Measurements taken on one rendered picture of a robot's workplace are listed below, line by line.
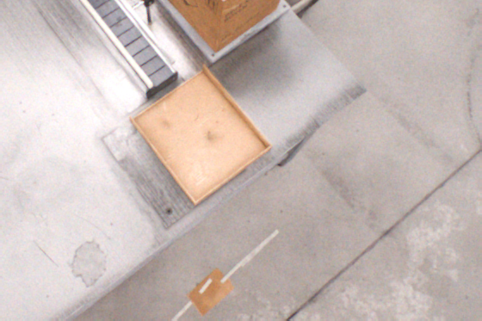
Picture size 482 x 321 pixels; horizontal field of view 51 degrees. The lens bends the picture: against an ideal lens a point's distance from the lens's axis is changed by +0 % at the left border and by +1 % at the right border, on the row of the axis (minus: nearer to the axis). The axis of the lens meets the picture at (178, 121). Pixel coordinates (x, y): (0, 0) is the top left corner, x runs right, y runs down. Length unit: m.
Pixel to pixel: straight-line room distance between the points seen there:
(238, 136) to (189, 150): 0.14
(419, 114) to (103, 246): 1.68
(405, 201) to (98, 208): 1.46
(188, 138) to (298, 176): 0.98
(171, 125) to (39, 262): 0.50
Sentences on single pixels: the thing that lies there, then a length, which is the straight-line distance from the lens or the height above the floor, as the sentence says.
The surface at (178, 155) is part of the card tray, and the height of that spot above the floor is 0.83.
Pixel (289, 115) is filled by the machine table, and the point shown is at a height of 0.83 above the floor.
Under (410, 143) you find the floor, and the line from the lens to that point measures 2.46.
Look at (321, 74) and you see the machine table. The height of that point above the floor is 0.83.
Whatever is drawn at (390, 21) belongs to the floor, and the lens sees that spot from 2.68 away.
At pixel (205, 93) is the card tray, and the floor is 0.83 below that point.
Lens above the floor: 2.13
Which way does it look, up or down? 71 degrees down
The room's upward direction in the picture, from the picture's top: straight up
